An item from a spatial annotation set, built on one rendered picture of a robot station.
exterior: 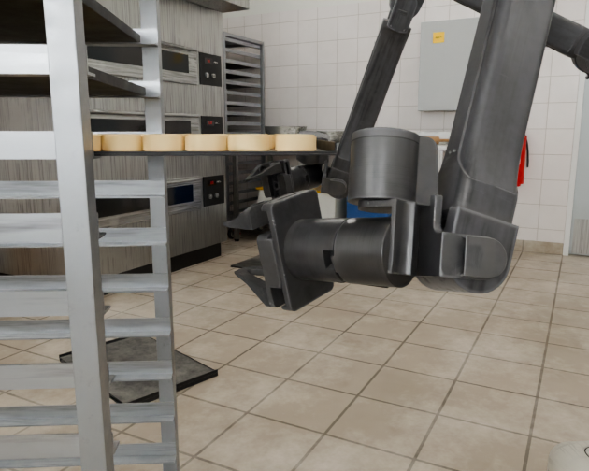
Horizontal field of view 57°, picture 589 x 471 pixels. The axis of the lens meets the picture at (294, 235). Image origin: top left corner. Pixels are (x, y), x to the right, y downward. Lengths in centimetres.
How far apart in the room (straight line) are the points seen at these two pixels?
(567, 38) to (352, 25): 415
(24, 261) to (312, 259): 321
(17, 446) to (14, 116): 286
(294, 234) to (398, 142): 12
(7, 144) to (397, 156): 43
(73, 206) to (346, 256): 31
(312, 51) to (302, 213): 489
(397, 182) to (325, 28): 493
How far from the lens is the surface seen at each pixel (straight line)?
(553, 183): 481
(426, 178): 46
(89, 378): 68
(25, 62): 67
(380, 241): 42
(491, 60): 52
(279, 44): 555
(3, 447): 79
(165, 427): 121
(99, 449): 71
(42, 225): 67
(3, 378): 75
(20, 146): 67
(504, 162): 49
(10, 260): 372
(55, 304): 69
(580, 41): 118
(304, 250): 47
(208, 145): 65
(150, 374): 116
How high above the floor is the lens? 98
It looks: 11 degrees down
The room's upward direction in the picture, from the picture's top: straight up
